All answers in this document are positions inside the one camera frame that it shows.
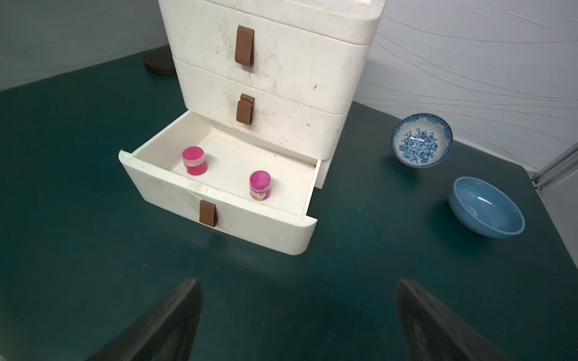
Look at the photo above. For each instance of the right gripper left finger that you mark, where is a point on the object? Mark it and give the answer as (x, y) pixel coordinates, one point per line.
(165, 332)

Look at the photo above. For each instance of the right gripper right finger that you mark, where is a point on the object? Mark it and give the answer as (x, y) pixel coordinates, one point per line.
(434, 332)

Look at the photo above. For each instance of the pink paint can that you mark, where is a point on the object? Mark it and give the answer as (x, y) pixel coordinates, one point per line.
(194, 160)
(260, 185)

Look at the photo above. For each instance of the white three-drawer cabinet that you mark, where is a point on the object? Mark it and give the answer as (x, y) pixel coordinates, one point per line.
(267, 85)

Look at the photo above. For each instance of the plain blue bowl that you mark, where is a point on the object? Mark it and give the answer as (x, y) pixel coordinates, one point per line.
(484, 209)

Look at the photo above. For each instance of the small blue patterned bowl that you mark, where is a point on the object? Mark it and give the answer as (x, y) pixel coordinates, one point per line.
(422, 140)

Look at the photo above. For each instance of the dark metal glass rack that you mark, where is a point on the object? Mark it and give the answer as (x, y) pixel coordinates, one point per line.
(160, 63)

